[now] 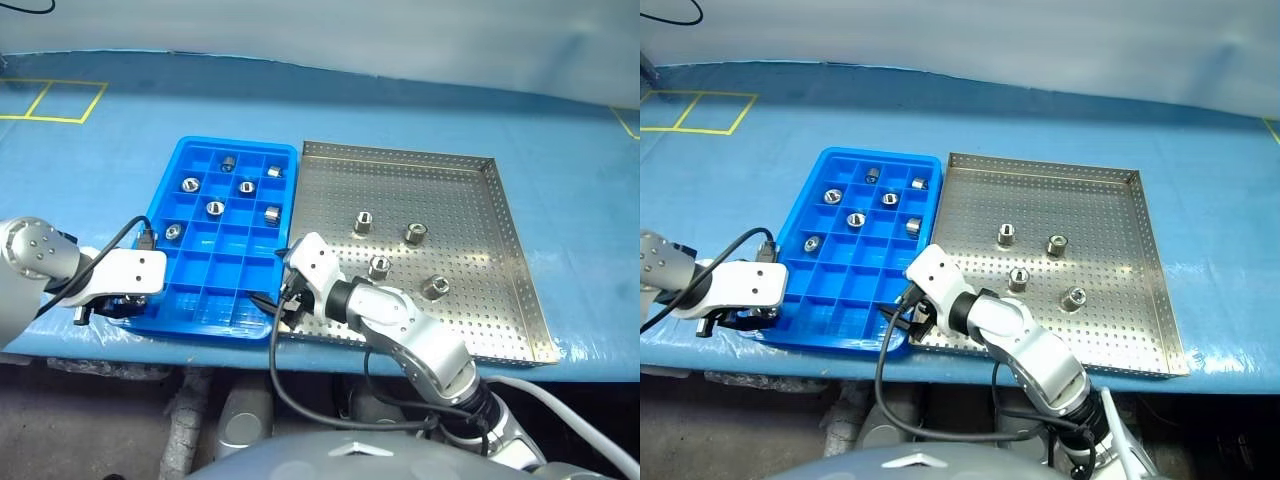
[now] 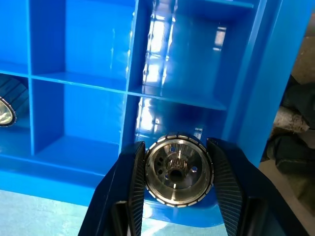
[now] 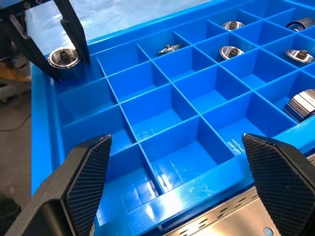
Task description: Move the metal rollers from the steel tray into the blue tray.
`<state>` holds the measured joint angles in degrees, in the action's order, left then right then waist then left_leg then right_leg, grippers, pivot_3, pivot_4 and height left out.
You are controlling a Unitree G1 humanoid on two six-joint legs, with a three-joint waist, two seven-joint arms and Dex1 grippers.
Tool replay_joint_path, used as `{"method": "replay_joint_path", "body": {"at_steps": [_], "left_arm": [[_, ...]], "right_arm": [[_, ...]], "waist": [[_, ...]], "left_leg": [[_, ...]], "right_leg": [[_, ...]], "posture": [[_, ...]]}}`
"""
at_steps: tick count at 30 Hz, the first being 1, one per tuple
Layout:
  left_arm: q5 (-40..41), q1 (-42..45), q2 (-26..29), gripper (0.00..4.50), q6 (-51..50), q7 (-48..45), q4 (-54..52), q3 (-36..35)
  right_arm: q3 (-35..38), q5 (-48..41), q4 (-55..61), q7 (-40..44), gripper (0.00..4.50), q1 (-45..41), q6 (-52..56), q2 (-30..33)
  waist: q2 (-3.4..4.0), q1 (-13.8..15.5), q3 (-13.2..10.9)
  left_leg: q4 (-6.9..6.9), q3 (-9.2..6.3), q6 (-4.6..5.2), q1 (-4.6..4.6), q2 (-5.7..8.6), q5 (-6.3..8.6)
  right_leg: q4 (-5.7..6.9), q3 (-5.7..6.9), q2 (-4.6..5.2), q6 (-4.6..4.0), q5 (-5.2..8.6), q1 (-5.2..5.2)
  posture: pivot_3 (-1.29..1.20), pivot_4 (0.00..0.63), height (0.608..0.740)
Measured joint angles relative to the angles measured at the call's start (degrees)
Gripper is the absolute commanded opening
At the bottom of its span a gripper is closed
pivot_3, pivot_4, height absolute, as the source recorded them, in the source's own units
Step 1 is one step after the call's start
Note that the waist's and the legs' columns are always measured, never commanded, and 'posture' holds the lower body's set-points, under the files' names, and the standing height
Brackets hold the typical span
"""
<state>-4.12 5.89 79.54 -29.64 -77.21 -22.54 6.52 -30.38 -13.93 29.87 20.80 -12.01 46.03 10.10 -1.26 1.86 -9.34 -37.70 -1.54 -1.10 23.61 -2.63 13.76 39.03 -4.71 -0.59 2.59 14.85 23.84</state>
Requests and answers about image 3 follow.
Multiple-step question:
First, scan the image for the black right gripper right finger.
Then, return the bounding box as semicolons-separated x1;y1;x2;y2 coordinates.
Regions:
242;133;315;236

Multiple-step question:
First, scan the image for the dark rounded object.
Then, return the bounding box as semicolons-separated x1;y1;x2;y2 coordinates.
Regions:
0;191;22;220

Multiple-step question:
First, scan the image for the blue plastic compartment tray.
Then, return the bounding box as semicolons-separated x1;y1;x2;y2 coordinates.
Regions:
31;0;315;236

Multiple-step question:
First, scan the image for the metal roller with ribbed rim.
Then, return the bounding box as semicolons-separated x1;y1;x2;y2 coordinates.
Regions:
285;18;315;33
283;88;315;123
48;48;86;81
284;48;315;65
221;21;246;31
219;45;245;60
157;44;183;56

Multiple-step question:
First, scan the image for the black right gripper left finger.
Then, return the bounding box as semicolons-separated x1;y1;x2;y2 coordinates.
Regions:
4;134;113;236

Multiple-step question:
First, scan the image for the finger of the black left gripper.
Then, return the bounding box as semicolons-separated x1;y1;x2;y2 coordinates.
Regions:
53;0;90;66
0;14;63;82

